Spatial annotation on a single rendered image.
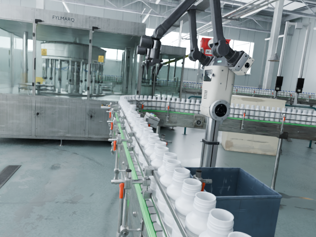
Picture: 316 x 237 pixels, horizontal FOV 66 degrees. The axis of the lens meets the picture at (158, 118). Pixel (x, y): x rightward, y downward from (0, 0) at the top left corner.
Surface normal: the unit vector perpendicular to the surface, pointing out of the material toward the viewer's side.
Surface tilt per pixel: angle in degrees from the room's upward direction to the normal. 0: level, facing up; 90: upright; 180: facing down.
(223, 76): 90
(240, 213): 90
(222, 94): 101
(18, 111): 90
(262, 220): 90
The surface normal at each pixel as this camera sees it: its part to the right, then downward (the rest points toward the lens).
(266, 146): -0.09, 0.14
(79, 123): 0.21, 0.17
